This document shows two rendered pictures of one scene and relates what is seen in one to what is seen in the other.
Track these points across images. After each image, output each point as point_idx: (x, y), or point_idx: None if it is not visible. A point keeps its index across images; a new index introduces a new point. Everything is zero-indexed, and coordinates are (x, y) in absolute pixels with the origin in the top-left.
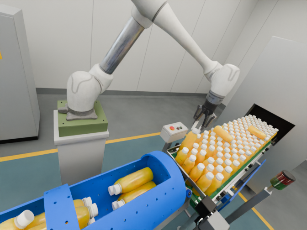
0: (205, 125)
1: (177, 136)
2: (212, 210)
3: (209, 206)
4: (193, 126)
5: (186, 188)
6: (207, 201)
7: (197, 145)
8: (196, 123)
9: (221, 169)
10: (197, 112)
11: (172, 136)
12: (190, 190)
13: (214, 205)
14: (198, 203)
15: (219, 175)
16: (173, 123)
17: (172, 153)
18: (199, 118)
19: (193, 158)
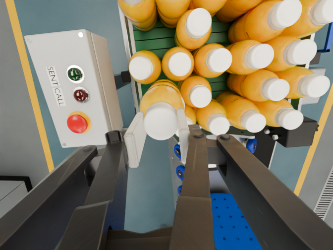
0: (208, 153)
1: (110, 92)
2: (313, 139)
3: (305, 140)
4: (143, 146)
5: (239, 137)
6: (297, 136)
7: (184, 64)
8: (138, 141)
9: (311, 59)
10: (59, 235)
11: (112, 125)
12: (253, 144)
13: (311, 128)
14: (279, 143)
15: (315, 87)
16: (46, 91)
17: (141, 89)
18: (122, 160)
19: (222, 130)
